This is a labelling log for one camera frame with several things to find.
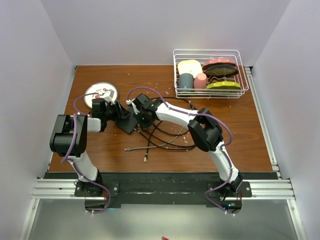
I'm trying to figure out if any black network switch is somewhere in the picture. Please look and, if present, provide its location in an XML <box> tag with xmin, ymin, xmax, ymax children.
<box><xmin>115</xmin><ymin>115</ymin><xmax>138</xmax><ymax>135</ymax></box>

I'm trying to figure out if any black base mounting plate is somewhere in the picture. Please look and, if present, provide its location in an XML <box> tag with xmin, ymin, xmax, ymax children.
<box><xmin>74</xmin><ymin>171</ymin><xmax>253</xmax><ymax>215</ymax></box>

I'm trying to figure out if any cream yellow plate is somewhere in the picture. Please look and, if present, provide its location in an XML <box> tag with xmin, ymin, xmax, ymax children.
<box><xmin>177</xmin><ymin>59</ymin><xmax>203</xmax><ymax>78</ymax></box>

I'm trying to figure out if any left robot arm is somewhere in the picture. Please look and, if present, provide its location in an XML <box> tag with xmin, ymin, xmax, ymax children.
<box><xmin>49</xmin><ymin>98</ymin><xmax>131</xmax><ymax>197</ymax></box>

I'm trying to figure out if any aluminium frame rail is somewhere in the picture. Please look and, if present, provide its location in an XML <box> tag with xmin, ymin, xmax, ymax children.
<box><xmin>19</xmin><ymin>65</ymin><xmax>307</xmax><ymax>240</ymax></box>

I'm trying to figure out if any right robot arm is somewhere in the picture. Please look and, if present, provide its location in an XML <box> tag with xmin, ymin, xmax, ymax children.
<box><xmin>126</xmin><ymin>94</ymin><xmax>243</xmax><ymax>197</ymax></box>

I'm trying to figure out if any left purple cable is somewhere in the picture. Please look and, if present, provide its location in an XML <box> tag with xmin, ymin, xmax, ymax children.
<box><xmin>60</xmin><ymin>92</ymin><xmax>112</xmax><ymax>215</ymax></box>

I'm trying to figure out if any black ethernet cable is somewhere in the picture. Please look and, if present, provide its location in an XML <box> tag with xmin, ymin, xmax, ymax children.
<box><xmin>133</xmin><ymin>96</ymin><xmax>198</xmax><ymax>164</ymax></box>

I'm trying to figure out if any white wire dish rack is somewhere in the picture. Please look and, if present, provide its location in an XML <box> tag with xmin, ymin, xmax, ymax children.
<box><xmin>173</xmin><ymin>49</ymin><xmax>250</xmax><ymax>99</ymax></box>

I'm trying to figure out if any round white patterned plate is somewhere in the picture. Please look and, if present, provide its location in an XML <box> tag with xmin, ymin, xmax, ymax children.
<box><xmin>83</xmin><ymin>82</ymin><xmax>119</xmax><ymax>109</ymax></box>

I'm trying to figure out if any pink cup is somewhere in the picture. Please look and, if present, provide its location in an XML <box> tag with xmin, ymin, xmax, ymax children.
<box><xmin>193</xmin><ymin>72</ymin><xmax>207</xmax><ymax>91</ymax></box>

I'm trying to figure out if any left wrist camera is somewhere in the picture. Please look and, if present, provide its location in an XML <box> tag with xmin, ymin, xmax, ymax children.
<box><xmin>99</xmin><ymin>89</ymin><xmax>117</xmax><ymax>103</ymax></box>

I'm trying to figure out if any black brown bowl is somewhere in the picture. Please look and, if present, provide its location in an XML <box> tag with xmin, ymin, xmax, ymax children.
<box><xmin>203</xmin><ymin>64</ymin><xmax>239</xmax><ymax>78</ymax></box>

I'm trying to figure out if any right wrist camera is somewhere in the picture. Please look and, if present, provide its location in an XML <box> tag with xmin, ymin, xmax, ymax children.
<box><xmin>125</xmin><ymin>99</ymin><xmax>140</xmax><ymax>115</ymax></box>

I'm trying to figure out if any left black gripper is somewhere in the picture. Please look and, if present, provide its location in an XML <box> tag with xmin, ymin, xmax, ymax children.
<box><xmin>103</xmin><ymin>100</ymin><xmax>131</xmax><ymax>122</ymax></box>

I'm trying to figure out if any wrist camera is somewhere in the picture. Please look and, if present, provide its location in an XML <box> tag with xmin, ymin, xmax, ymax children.
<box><xmin>99</xmin><ymin>89</ymin><xmax>117</xmax><ymax>103</ymax></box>
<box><xmin>125</xmin><ymin>99</ymin><xmax>140</xmax><ymax>115</ymax></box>

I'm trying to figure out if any dark grey cup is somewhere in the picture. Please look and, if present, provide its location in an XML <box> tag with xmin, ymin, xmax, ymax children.
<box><xmin>178</xmin><ymin>73</ymin><xmax>194</xmax><ymax>92</ymax></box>

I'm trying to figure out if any olive green bowl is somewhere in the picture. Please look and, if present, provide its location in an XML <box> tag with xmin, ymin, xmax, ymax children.
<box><xmin>206</xmin><ymin>81</ymin><xmax>242</xmax><ymax>90</ymax></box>

